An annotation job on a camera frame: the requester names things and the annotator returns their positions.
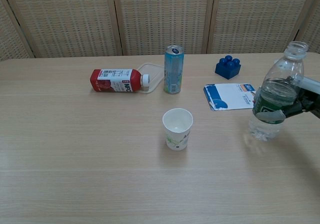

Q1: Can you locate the woven bamboo screen panel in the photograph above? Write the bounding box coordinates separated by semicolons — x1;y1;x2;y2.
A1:
294;0;320;54
111;0;216;56
0;0;123;59
0;0;35;61
206;0;315;55

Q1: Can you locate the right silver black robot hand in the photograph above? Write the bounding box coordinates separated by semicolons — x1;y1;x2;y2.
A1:
252;75;320;124

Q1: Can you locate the transparent plastic water bottle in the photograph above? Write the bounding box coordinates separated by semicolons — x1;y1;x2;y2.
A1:
248;41;309;142

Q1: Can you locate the white paper cup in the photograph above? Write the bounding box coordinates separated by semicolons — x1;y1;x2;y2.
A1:
162;108;194;151

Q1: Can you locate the clear plastic container lid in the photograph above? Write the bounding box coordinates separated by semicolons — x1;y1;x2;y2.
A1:
136;62;166;94

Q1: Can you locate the blue white flat package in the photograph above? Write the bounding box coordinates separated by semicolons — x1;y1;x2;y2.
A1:
203;83;258;112

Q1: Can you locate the blue toy building block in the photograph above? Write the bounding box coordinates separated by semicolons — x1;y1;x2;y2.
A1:
214;55;243;80

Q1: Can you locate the light blue drink can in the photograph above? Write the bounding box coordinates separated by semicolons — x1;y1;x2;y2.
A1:
163;45;185;95

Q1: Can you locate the red juice bottle white label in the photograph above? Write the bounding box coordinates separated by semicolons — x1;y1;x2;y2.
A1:
90;68;151;94

